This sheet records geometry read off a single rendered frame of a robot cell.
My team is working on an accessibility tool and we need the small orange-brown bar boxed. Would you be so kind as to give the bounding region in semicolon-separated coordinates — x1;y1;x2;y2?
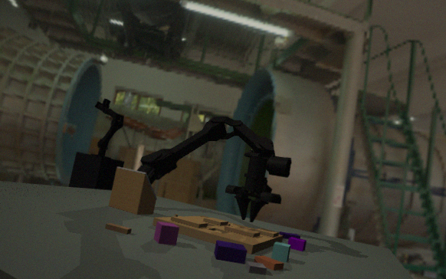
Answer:
105;223;132;235

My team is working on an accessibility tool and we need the orange-brown flat bar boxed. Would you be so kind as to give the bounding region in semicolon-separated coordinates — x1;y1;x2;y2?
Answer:
254;256;284;271

